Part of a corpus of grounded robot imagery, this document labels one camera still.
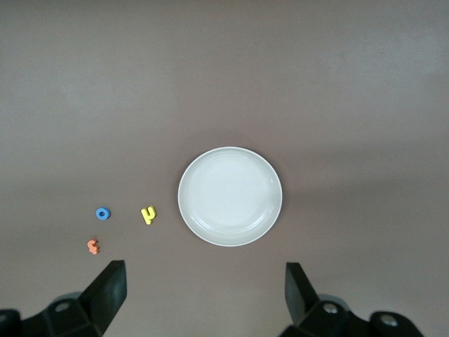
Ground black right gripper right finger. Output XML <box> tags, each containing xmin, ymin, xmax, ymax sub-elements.
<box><xmin>276</xmin><ymin>262</ymin><xmax>425</xmax><ymax>337</ymax></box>

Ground yellow foam letter h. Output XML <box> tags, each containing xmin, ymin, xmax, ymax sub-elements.
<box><xmin>140</xmin><ymin>205</ymin><xmax>157</xmax><ymax>225</ymax></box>

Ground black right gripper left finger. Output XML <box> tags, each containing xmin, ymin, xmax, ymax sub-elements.
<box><xmin>0</xmin><ymin>259</ymin><xmax>128</xmax><ymax>337</ymax></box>

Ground beige round plate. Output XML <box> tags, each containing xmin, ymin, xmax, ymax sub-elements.
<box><xmin>177</xmin><ymin>146</ymin><xmax>283</xmax><ymax>248</ymax></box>

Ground brown paper table cover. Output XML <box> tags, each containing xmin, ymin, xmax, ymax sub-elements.
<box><xmin>0</xmin><ymin>0</ymin><xmax>449</xmax><ymax>337</ymax></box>

